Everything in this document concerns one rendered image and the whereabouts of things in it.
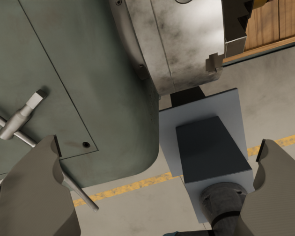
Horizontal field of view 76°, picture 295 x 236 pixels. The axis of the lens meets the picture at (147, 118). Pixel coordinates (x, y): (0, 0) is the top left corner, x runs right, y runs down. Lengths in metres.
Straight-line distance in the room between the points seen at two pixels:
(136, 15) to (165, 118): 0.64
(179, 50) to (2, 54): 0.26
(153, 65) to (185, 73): 0.06
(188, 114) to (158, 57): 0.60
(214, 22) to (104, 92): 0.19
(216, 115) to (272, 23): 0.40
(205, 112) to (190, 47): 0.61
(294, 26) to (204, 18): 0.49
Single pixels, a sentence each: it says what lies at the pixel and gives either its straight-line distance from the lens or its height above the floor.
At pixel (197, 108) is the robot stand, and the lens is 0.87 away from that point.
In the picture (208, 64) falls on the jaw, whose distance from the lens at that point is 0.35.
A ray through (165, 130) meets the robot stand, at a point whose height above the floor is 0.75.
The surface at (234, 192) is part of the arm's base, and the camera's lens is 0.63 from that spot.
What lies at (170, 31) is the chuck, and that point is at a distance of 0.30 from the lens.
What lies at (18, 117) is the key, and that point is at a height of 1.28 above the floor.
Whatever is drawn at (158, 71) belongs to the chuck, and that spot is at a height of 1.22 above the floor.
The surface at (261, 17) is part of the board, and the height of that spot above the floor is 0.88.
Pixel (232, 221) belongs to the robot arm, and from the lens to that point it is 0.59.
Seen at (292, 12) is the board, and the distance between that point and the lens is 0.75.
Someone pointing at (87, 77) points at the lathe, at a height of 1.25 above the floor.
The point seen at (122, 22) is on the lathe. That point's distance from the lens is 0.35.
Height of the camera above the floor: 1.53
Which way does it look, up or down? 63 degrees down
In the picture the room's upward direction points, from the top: 174 degrees counter-clockwise
